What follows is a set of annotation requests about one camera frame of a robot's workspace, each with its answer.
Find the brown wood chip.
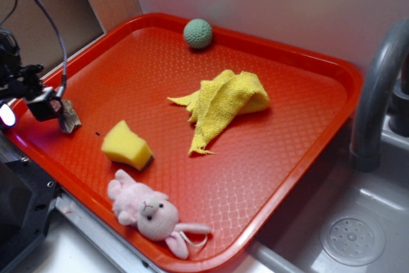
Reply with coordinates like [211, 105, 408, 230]
[58, 100, 81, 134]

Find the yellow sponge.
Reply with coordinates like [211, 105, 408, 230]
[101, 120, 153, 171]

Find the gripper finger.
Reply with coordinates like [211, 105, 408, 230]
[26, 87, 64, 121]
[0, 101, 17, 130]

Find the yellow cloth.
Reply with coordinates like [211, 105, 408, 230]
[168, 70, 270, 155]

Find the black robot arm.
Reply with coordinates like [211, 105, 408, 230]
[1, 29, 67, 130]

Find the pink plush bunny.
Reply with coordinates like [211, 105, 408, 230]
[107, 169, 212, 260]

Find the green dimpled ball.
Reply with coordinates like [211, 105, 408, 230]
[183, 19, 213, 49]

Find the round sink drain cover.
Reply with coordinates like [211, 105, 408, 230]
[320, 211, 385, 267]

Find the grey toy sink basin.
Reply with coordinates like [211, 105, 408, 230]
[249, 116, 409, 273]

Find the red plastic tray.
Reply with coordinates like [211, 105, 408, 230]
[5, 13, 362, 272]

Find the grey toy faucet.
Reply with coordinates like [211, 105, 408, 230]
[350, 17, 408, 173]

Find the black metal bracket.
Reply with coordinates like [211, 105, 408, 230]
[1, 160, 59, 272]

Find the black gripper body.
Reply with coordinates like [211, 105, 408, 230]
[1, 65, 44, 100]

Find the braided grey cable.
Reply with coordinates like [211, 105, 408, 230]
[0, 0, 68, 100]

